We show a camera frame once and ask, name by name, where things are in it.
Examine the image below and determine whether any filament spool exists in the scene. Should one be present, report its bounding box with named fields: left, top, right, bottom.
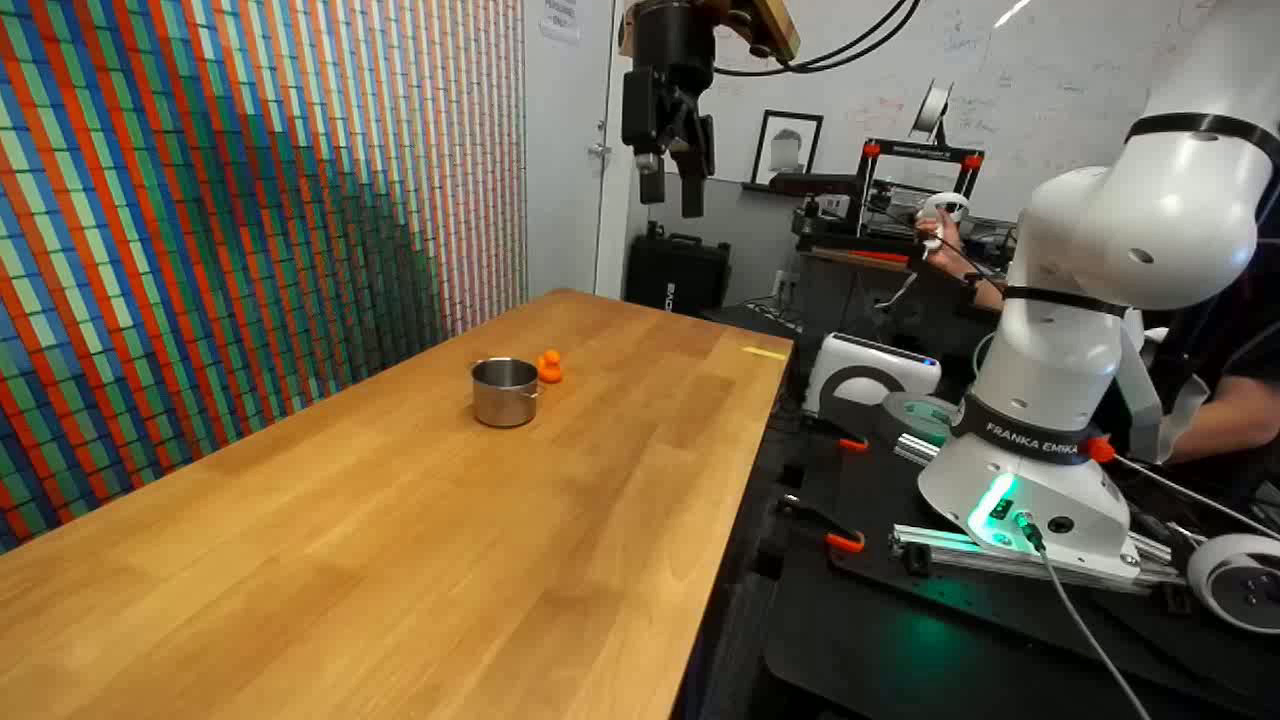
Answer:
left=906, top=82, right=960, bottom=143

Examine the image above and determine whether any black hard carry case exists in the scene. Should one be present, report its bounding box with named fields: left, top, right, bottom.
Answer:
left=619, top=220, right=735, bottom=319

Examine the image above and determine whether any white box device with handle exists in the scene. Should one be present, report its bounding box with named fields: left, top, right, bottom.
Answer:
left=800, top=328, right=945, bottom=420

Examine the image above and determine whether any person's black shirt torso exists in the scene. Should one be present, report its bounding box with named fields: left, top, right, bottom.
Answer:
left=1139, top=171, right=1280, bottom=518

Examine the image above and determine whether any orange clamp with long rod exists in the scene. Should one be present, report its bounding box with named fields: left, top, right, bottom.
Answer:
left=1078, top=433, right=1280, bottom=545

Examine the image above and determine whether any aluminium rail at robot base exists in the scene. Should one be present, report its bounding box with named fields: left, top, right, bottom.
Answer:
left=887, top=519, right=1192, bottom=602

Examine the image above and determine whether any person's hand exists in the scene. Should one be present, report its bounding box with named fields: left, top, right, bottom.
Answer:
left=914, top=216, right=990, bottom=287

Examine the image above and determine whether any brass coloured wrist camera mount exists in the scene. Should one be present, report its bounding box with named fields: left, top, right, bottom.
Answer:
left=724, top=0, right=803, bottom=65

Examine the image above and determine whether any white round device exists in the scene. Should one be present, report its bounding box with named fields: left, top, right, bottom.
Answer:
left=1182, top=527, right=1280, bottom=641

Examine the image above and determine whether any black clamp with orange tip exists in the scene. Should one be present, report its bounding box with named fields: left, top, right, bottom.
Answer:
left=774, top=487, right=872, bottom=563
left=796, top=412, right=874, bottom=460

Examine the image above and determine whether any person's bare forearm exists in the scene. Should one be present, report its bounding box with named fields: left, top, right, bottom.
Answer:
left=1155, top=372, right=1280, bottom=474

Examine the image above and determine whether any white handheld controller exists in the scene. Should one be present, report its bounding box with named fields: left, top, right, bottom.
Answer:
left=914, top=190, right=974, bottom=262

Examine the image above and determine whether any black perforated mounting board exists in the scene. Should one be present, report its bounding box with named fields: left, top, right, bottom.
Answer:
left=742, top=392, right=1280, bottom=720

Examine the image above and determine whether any person's forearm with watch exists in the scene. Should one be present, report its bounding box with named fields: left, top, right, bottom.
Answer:
left=955, top=266, right=1020, bottom=319

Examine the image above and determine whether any white cable at robot base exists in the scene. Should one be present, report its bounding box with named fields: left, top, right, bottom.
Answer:
left=1020, top=519, right=1158, bottom=720

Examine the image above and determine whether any framed portrait picture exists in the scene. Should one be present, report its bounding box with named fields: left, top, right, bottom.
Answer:
left=747, top=109, right=826, bottom=194

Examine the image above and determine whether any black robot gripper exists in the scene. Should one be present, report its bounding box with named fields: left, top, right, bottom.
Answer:
left=619, top=0, right=721, bottom=220

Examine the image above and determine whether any black orange 3D printer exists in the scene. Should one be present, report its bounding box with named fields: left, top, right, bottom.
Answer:
left=793, top=131, right=1014, bottom=266

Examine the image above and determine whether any small steel pot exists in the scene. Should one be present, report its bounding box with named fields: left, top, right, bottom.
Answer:
left=467, top=353, right=545, bottom=433

